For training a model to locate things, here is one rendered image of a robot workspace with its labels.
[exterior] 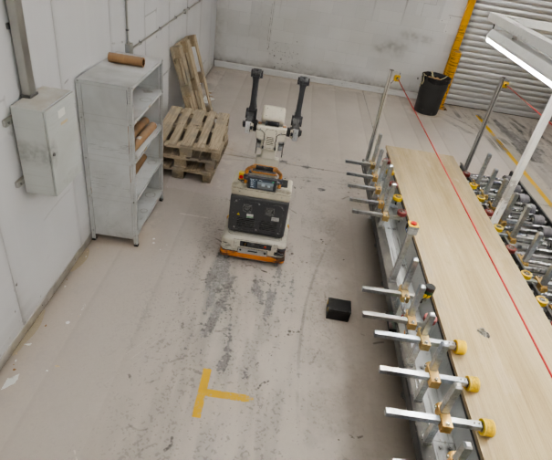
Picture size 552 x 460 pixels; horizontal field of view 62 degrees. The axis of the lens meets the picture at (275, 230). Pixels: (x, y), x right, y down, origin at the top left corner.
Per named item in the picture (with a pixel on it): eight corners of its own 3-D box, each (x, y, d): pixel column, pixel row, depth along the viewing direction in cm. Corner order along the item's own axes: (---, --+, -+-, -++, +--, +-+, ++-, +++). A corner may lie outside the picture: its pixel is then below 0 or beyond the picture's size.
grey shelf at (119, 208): (91, 239, 440) (74, 78, 353) (124, 193, 514) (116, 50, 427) (138, 246, 441) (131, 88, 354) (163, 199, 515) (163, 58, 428)
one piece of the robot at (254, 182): (280, 197, 410) (283, 182, 391) (241, 191, 410) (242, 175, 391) (281, 187, 416) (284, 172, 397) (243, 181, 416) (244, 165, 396)
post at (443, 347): (413, 402, 255) (443, 344, 228) (412, 397, 258) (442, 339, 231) (420, 403, 256) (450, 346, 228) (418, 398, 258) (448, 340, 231)
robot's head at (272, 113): (284, 122, 409) (286, 107, 411) (261, 119, 409) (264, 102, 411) (283, 128, 424) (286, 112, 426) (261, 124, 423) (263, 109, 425)
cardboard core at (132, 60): (107, 53, 391) (141, 58, 392) (110, 50, 398) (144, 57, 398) (108, 62, 396) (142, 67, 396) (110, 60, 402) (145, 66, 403)
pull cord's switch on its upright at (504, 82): (463, 179, 505) (505, 78, 442) (459, 172, 517) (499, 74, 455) (469, 180, 505) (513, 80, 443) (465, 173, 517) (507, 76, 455)
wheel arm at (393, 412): (384, 417, 217) (387, 412, 215) (383, 410, 220) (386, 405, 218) (487, 432, 218) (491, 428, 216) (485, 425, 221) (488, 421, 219)
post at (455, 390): (421, 444, 235) (455, 387, 208) (421, 438, 238) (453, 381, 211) (429, 445, 235) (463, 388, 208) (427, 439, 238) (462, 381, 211)
